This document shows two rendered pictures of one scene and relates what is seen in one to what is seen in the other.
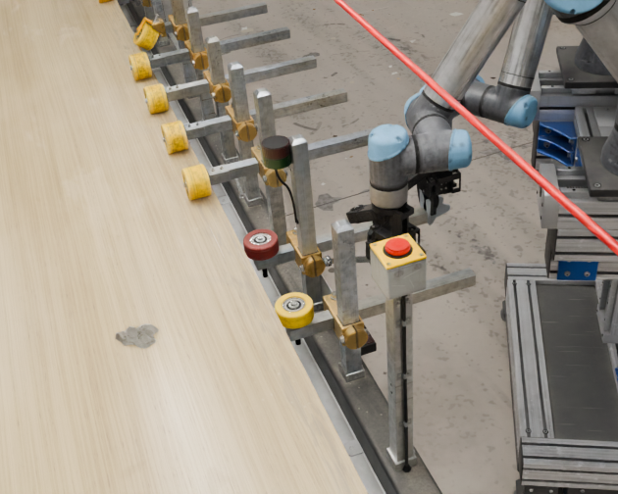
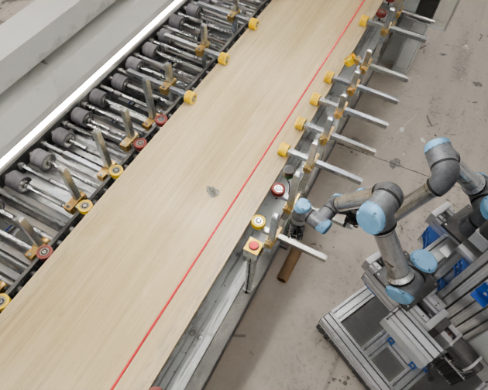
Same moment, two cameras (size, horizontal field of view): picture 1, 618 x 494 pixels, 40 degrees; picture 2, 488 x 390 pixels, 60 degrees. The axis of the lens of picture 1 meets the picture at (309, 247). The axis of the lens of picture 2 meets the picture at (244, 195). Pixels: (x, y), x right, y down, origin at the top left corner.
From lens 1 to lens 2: 117 cm
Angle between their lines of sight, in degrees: 33
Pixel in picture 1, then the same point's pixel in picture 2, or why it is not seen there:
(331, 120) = (444, 125)
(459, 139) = (323, 225)
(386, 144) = (297, 207)
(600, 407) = (369, 329)
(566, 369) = (377, 306)
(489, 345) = not seen: hidden behind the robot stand
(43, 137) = (269, 86)
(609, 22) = (379, 240)
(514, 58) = not seen: hidden behind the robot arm
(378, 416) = (259, 270)
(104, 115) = (297, 90)
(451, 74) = (342, 202)
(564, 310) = not seen: hidden behind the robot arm
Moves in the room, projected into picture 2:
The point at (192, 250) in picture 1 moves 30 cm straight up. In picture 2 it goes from (257, 174) to (261, 141)
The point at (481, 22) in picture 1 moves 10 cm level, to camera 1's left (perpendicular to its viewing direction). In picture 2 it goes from (359, 196) to (340, 183)
